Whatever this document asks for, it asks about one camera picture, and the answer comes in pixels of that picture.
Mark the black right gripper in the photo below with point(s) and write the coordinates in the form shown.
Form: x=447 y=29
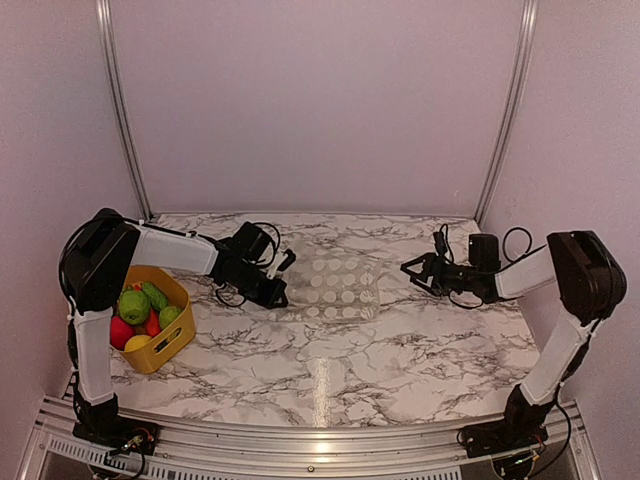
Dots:
x=431 y=261

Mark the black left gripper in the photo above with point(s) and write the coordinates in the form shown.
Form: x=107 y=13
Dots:
x=268 y=300

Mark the clear polka dot zip bag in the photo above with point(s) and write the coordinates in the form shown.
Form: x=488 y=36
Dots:
x=335 y=285

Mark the fake green apple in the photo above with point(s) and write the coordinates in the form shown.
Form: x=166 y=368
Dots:
x=134 y=307
x=168 y=315

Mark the fake green cucumber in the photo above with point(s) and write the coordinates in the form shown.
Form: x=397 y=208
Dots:
x=157 y=298

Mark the fake orange carrot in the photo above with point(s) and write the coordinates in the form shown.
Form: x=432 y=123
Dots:
x=152 y=326

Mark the fake yellow lemon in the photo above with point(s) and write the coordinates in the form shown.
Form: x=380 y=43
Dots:
x=136 y=342

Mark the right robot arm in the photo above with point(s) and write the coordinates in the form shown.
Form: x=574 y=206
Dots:
x=584 y=283

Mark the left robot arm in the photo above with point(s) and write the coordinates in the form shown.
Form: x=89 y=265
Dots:
x=113 y=272

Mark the yellow plastic basket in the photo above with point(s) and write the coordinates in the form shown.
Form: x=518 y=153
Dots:
x=172 y=339

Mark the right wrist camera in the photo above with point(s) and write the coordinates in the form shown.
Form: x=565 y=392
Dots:
x=441 y=243

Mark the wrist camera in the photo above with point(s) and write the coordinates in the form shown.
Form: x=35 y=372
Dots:
x=281 y=262
x=441 y=243

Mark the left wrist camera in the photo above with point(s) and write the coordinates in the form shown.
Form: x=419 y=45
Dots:
x=281 y=262

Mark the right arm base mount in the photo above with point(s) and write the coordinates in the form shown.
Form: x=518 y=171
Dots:
x=496 y=437

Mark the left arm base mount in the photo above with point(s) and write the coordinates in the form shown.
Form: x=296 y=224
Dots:
x=120 y=434

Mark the right aluminium frame post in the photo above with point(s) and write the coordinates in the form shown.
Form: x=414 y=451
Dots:
x=515 y=91

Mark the aluminium frame post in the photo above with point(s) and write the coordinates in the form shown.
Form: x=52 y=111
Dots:
x=515 y=91
x=117 y=95

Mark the left aluminium frame post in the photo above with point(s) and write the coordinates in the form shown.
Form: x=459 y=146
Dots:
x=117 y=95

